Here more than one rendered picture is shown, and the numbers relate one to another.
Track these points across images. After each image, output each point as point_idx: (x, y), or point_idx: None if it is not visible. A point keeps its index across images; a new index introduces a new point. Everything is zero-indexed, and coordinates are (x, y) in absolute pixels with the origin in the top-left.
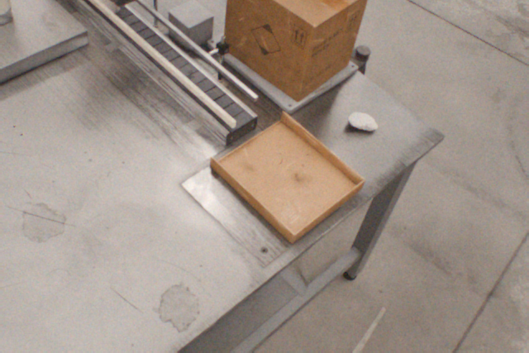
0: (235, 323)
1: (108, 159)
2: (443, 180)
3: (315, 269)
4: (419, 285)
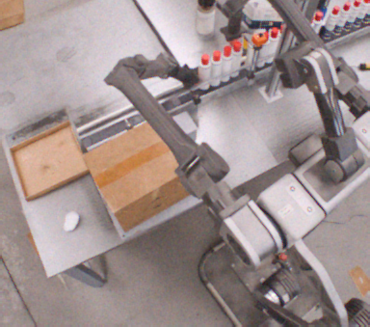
0: None
1: (91, 79)
2: None
3: (108, 262)
4: (79, 324)
